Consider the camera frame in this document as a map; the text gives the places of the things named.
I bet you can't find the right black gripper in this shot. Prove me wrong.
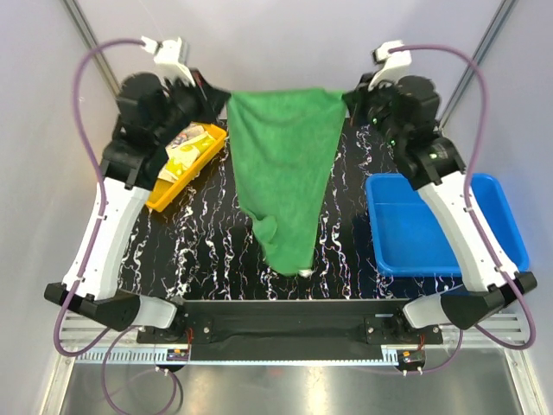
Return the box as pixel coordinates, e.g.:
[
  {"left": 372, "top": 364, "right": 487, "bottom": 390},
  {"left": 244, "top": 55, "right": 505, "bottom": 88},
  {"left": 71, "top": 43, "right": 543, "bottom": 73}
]
[{"left": 341, "top": 71, "right": 404, "bottom": 150}]

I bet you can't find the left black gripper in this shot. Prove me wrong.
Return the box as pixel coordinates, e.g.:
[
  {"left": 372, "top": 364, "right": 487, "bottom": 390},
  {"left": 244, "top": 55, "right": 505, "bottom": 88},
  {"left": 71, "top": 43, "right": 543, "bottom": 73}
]
[{"left": 153, "top": 67, "right": 232, "bottom": 145}]

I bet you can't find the green microfibre towel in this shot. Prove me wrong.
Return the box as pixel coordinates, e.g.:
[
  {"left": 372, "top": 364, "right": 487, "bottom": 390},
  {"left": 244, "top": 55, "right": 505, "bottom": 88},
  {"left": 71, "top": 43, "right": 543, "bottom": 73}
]
[{"left": 226, "top": 88, "right": 346, "bottom": 276}]

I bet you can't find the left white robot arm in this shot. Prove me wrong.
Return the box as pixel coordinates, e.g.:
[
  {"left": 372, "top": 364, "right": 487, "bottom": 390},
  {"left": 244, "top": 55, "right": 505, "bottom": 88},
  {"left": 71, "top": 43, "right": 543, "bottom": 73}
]
[{"left": 44, "top": 68, "right": 230, "bottom": 342}]

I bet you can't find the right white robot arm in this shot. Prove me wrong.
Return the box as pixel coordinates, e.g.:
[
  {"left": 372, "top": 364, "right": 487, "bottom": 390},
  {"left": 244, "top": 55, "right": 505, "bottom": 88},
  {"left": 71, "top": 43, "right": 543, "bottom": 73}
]
[{"left": 343, "top": 73, "right": 537, "bottom": 343}]

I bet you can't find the white red printed towel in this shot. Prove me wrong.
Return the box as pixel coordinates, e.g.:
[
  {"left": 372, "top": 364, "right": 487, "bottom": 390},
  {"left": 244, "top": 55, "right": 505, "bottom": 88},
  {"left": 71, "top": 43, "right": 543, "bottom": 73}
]
[{"left": 171, "top": 123, "right": 206, "bottom": 147}]

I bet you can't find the yellow patterned towel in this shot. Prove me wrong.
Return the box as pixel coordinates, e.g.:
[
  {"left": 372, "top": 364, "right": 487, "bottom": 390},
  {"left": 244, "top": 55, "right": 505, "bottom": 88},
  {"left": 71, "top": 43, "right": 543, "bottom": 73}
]
[{"left": 158, "top": 132, "right": 215, "bottom": 182}]

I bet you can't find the yellow plastic tray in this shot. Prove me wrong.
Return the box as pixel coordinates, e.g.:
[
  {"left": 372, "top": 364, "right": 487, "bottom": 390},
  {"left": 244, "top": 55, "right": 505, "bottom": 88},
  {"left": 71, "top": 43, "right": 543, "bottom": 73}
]
[{"left": 146, "top": 123, "right": 227, "bottom": 212}]

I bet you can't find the blue plastic bin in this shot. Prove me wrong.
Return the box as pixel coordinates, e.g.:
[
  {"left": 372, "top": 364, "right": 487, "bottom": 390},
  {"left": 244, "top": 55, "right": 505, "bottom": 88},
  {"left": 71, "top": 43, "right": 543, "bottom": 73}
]
[{"left": 365, "top": 173, "right": 530, "bottom": 278}]

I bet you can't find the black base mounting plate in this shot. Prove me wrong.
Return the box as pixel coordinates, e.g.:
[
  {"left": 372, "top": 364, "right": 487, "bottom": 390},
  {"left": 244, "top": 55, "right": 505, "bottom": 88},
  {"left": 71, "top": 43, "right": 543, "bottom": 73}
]
[{"left": 137, "top": 299, "right": 443, "bottom": 365}]

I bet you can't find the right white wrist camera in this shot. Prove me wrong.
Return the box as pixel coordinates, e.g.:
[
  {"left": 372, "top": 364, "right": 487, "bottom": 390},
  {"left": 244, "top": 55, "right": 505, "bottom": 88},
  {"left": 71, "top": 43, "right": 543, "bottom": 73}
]
[{"left": 368, "top": 40, "right": 412, "bottom": 90}]

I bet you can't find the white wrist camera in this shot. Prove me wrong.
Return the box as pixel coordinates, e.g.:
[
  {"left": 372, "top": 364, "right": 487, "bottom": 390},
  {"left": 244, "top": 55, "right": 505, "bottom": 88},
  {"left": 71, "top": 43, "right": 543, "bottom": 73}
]
[
  {"left": 141, "top": 36, "right": 195, "bottom": 86},
  {"left": 368, "top": 40, "right": 412, "bottom": 90}
]

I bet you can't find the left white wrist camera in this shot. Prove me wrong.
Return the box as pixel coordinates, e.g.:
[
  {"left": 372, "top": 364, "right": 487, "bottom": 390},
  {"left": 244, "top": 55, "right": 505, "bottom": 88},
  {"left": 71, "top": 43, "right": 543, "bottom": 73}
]
[{"left": 141, "top": 36, "right": 195, "bottom": 86}]

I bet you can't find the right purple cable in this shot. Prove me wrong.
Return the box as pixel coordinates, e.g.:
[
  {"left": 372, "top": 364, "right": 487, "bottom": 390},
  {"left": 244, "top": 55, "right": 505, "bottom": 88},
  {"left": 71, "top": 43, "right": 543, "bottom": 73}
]
[{"left": 388, "top": 42, "right": 539, "bottom": 377}]

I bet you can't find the purple cable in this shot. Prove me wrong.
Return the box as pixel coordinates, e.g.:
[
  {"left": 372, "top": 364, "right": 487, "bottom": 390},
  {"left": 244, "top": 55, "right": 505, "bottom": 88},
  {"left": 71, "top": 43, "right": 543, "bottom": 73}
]
[
  {"left": 51, "top": 37, "right": 188, "bottom": 413},
  {"left": 388, "top": 42, "right": 539, "bottom": 377}
]

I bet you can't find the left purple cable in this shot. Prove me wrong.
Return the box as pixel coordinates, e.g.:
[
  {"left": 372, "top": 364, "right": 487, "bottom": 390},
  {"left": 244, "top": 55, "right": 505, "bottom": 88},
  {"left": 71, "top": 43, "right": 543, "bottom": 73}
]
[{"left": 51, "top": 37, "right": 188, "bottom": 413}]

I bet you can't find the aluminium frame rail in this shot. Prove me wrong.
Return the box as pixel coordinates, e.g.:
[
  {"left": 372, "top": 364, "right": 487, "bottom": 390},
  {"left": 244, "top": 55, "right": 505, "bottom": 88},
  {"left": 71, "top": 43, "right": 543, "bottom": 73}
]
[{"left": 60, "top": 313, "right": 528, "bottom": 370}]

